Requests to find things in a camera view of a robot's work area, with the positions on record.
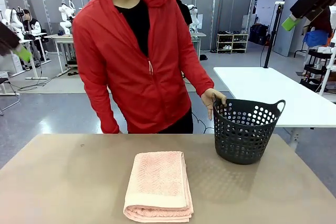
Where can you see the small white desk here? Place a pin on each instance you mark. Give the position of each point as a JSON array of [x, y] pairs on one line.
[[61, 37]]

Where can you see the person in red jacket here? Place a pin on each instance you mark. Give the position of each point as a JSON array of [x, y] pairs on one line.
[[118, 64]]

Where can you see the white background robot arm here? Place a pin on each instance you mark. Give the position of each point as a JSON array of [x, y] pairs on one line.
[[11, 19], [195, 16], [65, 14]]

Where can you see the white desk with grey top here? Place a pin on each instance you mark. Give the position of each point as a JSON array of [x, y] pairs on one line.
[[199, 35]]

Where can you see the standing person in black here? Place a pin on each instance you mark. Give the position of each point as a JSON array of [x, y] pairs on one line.
[[183, 9]]

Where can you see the seated person black white jacket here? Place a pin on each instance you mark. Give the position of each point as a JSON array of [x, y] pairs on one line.
[[32, 24]]

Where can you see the black utility cart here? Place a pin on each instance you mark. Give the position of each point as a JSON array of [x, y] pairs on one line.
[[315, 58]]

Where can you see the dark luggage pile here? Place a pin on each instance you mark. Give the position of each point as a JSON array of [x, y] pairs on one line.
[[258, 33]]

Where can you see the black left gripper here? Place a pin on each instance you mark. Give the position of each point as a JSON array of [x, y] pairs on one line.
[[8, 40]]

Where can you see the white metal rack frame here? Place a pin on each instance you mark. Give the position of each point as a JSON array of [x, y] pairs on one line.
[[326, 72]]

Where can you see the blue cloth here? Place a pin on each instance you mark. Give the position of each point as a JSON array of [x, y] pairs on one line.
[[315, 39]]

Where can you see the black tripod pole white box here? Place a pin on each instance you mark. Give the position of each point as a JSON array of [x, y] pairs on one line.
[[273, 35]]

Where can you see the large white table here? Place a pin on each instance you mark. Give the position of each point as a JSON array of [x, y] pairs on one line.
[[262, 85]]

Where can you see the pink textured towel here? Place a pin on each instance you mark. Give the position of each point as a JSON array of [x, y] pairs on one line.
[[157, 182]]

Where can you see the black office chair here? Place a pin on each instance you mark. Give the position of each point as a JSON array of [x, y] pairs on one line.
[[5, 81]]

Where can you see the long white desk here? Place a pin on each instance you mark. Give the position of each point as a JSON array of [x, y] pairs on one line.
[[34, 40]]

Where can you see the wooden shoe rack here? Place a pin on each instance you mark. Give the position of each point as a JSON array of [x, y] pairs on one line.
[[232, 43]]

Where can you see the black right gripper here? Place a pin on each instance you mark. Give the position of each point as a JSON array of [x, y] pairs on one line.
[[312, 1]]

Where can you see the person's right forearm red sleeve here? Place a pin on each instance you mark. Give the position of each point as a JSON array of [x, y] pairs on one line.
[[105, 111]]

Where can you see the dark grey perforated laundry basket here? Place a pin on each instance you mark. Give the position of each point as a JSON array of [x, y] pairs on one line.
[[241, 159]]

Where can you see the grey-blue open door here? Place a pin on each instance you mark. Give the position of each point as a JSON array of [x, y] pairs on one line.
[[287, 40]]

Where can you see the person's left forearm red sleeve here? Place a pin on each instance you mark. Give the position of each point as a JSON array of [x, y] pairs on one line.
[[199, 77]]

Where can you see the person's left hand tan glove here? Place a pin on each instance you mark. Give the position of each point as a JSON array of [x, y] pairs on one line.
[[210, 95]]

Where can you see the small black floor object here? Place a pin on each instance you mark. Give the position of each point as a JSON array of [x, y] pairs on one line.
[[204, 57]]

